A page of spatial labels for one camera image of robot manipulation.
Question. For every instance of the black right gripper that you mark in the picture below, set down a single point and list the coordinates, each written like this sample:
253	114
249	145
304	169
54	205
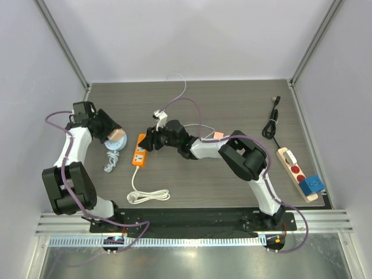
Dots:
154	139

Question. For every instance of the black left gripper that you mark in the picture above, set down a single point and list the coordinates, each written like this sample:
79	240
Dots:
109	125

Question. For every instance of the tan cube socket adapter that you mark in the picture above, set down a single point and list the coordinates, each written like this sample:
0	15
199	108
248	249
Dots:
116	135

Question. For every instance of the orange power strip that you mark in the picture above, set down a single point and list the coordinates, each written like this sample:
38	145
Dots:
139	153

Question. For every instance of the round light blue socket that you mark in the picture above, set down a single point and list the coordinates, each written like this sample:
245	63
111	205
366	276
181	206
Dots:
112	145

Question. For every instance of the pink charger plug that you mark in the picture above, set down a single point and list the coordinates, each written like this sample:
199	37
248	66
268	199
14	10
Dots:
218	135

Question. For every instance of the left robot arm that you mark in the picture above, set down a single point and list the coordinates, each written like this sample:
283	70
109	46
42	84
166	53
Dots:
67	183

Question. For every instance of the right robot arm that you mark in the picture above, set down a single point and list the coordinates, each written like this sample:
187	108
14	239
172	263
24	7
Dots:
247	160

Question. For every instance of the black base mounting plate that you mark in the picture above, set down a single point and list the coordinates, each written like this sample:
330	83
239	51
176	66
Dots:
189	220

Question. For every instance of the beige red power strip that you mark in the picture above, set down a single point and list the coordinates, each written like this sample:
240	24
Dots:
296	175

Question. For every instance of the blue cube adapter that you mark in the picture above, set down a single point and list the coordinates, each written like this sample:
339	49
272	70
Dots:
311	185

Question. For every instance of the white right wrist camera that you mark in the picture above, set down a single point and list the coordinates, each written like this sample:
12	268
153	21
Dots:
161	119

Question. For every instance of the white slotted cable duct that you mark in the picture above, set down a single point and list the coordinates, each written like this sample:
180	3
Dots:
118	242

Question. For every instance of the left aluminium frame post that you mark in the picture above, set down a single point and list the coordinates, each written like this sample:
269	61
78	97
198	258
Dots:
58	36

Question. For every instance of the aluminium frame post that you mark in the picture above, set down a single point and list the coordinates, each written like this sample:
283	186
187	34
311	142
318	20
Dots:
324	25
58	36

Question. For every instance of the aluminium front rail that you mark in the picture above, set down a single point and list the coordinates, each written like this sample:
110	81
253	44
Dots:
314	221

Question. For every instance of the right aluminium frame post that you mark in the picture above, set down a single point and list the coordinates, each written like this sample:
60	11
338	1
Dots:
324	25

